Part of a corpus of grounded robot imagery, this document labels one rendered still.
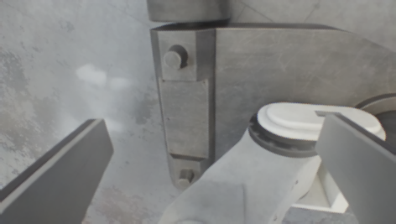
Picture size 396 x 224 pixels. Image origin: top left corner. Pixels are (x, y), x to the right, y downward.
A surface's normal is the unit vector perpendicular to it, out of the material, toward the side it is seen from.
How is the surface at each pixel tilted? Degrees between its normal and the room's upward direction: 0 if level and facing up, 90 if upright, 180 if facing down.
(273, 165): 90
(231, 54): 0
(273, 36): 0
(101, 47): 0
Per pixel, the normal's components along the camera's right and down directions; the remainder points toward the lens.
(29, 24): -0.22, 0.48
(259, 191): -0.03, -0.87
